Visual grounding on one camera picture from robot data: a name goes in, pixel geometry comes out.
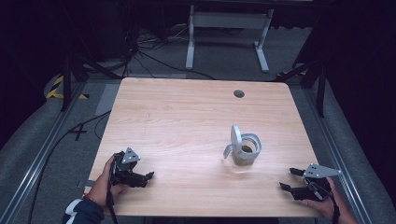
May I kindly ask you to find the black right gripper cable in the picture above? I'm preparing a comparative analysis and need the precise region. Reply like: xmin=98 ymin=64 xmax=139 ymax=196
xmin=323 ymin=183 xmax=342 ymax=224

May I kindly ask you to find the black floor cable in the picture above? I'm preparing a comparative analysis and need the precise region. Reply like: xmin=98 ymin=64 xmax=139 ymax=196
xmin=27 ymin=109 xmax=112 ymax=224

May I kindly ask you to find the aluminium floor rail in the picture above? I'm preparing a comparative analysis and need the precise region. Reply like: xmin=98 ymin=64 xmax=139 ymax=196
xmin=0 ymin=81 xmax=88 ymax=224
xmin=302 ymin=87 xmax=375 ymax=224

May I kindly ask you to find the black tripod stand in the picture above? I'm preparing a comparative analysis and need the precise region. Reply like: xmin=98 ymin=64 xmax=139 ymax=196
xmin=60 ymin=50 xmax=123 ymax=112
xmin=274 ymin=59 xmax=328 ymax=119

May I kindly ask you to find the bundle of floor cables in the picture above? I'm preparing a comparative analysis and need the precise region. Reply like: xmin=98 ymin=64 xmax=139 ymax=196
xmin=120 ymin=22 xmax=217 ymax=81

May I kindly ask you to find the white metal desk frame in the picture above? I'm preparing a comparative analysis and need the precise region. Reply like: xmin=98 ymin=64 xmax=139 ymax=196
xmin=185 ymin=4 xmax=276 ymax=75

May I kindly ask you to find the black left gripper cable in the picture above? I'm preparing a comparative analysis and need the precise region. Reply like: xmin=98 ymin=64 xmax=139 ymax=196
xmin=106 ymin=174 xmax=120 ymax=224

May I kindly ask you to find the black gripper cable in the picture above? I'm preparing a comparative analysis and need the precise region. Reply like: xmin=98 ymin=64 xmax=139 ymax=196
xmin=106 ymin=174 xmax=120 ymax=224
xmin=323 ymin=183 xmax=342 ymax=224

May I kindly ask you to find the yellow black floor tape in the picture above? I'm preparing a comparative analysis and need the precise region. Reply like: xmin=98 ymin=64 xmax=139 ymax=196
xmin=45 ymin=75 xmax=91 ymax=101

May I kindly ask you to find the person's right hand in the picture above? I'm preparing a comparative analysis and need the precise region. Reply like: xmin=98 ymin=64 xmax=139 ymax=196
xmin=301 ymin=176 xmax=347 ymax=220

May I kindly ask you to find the person's left hand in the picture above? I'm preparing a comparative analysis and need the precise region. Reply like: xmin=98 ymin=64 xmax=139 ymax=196
xmin=88 ymin=155 xmax=129 ymax=208

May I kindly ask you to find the red bracelet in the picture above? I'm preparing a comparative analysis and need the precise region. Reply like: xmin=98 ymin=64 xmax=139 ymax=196
xmin=82 ymin=193 xmax=99 ymax=205

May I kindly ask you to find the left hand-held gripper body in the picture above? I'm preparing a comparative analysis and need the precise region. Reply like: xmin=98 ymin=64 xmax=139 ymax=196
xmin=109 ymin=147 xmax=149 ymax=189

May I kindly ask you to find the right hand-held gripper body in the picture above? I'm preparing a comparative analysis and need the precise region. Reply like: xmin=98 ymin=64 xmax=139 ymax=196
xmin=291 ymin=163 xmax=342 ymax=202

